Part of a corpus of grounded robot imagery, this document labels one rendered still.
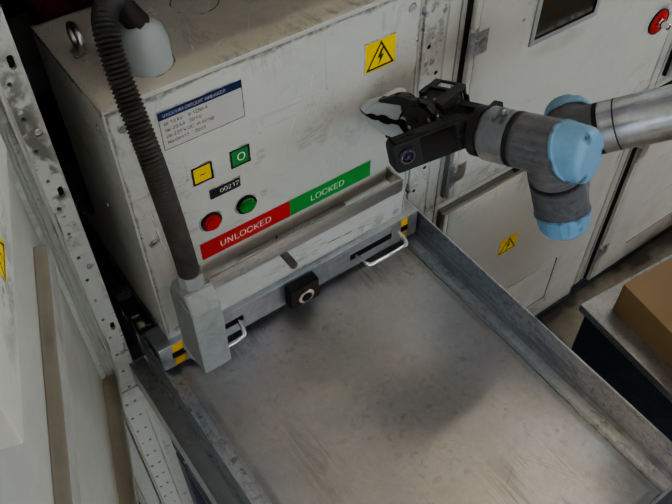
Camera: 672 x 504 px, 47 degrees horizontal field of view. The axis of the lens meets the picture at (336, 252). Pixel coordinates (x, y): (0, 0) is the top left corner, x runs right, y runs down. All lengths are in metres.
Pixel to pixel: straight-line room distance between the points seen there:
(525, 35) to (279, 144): 0.54
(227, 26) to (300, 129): 0.18
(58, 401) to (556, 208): 0.66
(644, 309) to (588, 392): 0.26
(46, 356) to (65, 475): 0.15
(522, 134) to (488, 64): 0.42
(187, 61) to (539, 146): 0.45
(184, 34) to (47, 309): 0.39
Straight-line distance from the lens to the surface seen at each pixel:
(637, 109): 1.14
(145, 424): 1.54
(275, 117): 1.09
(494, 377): 1.33
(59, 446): 0.85
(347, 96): 1.15
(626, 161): 2.21
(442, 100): 1.10
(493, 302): 1.40
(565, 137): 0.99
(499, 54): 1.42
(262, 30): 1.05
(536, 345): 1.37
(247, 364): 1.33
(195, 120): 1.01
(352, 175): 1.27
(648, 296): 1.54
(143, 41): 0.97
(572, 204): 1.07
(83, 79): 1.01
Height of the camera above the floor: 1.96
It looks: 49 degrees down
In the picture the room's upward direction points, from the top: straight up
